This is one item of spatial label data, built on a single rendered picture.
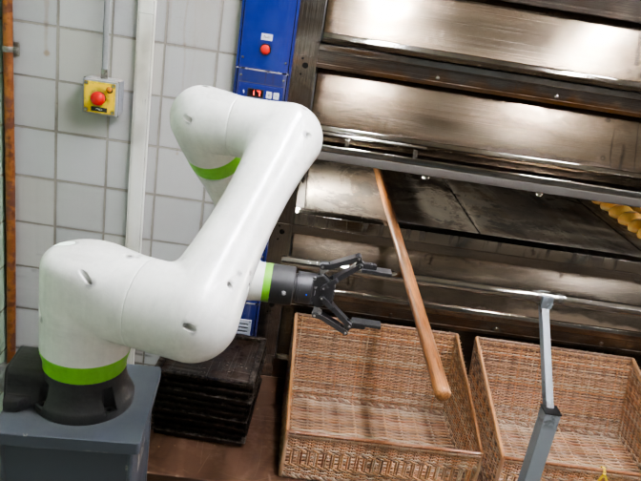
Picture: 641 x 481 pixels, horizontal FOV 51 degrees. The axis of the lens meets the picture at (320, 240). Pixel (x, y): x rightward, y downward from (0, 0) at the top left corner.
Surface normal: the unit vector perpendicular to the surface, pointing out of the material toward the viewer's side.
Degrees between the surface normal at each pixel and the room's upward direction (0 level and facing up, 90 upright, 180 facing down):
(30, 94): 90
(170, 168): 90
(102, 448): 90
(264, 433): 0
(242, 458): 0
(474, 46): 70
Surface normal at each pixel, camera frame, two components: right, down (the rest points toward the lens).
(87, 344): 0.34, 0.37
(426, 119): 0.05, 0.02
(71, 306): -0.25, 0.28
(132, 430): 0.15, -0.93
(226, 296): 0.77, -0.37
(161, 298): -0.09, -0.40
